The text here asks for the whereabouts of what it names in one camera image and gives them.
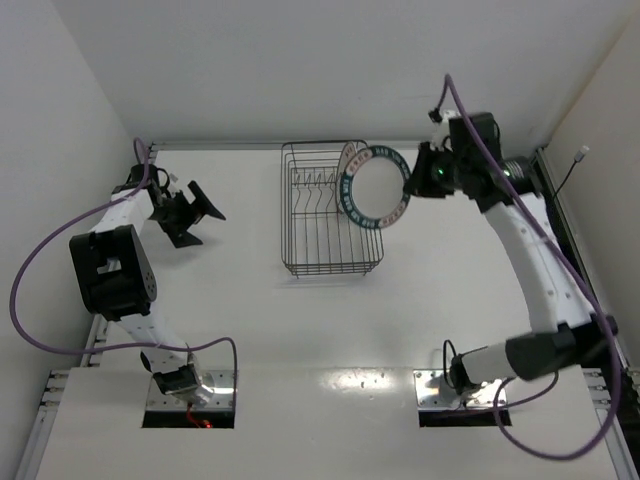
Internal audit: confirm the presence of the teal rimmed lettered plate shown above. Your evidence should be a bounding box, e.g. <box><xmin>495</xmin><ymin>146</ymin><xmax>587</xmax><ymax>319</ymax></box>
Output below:
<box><xmin>336</xmin><ymin>145</ymin><xmax>410</xmax><ymax>230</ymax></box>

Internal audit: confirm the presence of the orange sunburst pattern plate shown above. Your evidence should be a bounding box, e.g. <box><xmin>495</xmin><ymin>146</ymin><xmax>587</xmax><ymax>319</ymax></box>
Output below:
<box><xmin>336</xmin><ymin>141</ymin><xmax>366</xmax><ymax>179</ymax></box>

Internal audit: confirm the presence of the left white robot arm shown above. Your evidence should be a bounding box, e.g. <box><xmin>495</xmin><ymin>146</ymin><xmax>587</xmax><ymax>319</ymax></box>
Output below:
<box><xmin>69</xmin><ymin>165</ymin><xmax>224</xmax><ymax>407</ymax></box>

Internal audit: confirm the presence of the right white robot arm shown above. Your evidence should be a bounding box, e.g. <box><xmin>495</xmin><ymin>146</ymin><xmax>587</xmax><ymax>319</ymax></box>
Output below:
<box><xmin>405</xmin><ymin>110</ymin><xmax>608</xmax><ymax>395</ymax></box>

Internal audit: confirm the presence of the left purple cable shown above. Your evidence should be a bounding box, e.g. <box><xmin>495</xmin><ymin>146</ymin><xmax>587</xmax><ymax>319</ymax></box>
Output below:
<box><xmin>8</xmin><ymin>137</ymin><xmax>238</xmax><ymax>407</ymax></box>

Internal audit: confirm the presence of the purple cable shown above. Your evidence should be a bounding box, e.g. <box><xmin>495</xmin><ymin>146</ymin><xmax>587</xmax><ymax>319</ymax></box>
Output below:
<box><xmin>8</xmin><ymin>137</ymin><xmax>238</xmax><ymax>407</ymax></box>
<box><xmin>432</xmin><ymin>73</ymin><xmax>624</xmax><ymax>461</ymax></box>

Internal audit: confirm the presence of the right aluminium frame rail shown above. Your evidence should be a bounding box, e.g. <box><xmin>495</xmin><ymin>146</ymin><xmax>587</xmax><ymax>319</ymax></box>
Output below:
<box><xmin>535</xmin><ymin>146</ymin><xmax>630</xmax><ymax>371</ymax></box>

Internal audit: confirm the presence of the aluminium frame rail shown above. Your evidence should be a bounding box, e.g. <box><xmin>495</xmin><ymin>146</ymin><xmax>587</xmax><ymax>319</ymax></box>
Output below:
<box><xmin>535</xmin><ymin>146</ymin><xmax>630</xmax><ymax>371</ymax></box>
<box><xmin>14</xmin><ymin>315</ymin><xmax>109</xmax><ymax>480</ymax></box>

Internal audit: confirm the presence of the metal wire dish rack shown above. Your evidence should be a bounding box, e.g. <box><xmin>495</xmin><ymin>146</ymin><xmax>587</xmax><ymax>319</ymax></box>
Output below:
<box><xmin>280</xmin><ymin>139</ymin><xmax>384</xmax><ymax>278</ymax></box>

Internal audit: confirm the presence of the black cable white plug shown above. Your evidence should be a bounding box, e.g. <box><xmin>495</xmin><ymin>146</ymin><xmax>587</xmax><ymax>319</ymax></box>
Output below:
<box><xmin>552</xmin><ymin>145</ymin><xmax>590</xmax><ymax>200</ymax></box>

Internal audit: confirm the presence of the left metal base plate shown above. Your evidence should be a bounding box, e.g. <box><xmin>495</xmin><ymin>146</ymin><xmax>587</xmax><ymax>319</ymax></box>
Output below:
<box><xmin>145</xmin><ymin>370</ymin><xmax>235</xmax><ymax>412</ymax></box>

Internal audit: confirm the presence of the metal base plate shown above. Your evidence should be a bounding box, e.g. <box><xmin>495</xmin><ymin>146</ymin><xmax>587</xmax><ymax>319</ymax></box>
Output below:
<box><xmin>145</xmin><ymin>370</ymin><xmax>235</xmax><ymax>412</ymax></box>
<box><xmin>413</xmin><ymin>369</ymin><xmax>502</xmax><ymax>413</ymax></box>

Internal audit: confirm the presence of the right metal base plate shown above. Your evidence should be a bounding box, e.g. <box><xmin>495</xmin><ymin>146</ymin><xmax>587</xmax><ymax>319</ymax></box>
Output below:
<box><xmin>413</xmin><ymin>369</ymin><xmax>502</xmax><ymax>413</ymax></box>

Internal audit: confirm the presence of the left aluminium frame rail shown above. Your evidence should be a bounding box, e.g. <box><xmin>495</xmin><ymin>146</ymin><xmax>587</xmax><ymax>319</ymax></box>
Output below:
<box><xmin>14</xmin><ymin>315</ymin><xmax>109</xmax><ymax>480</ymax></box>

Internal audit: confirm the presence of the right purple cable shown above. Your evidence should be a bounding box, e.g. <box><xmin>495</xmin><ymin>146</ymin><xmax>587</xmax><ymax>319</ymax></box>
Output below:
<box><xmin>432</xmin><ymin>73</ymin><xmax>624</xmax><ymax>461</ymax></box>

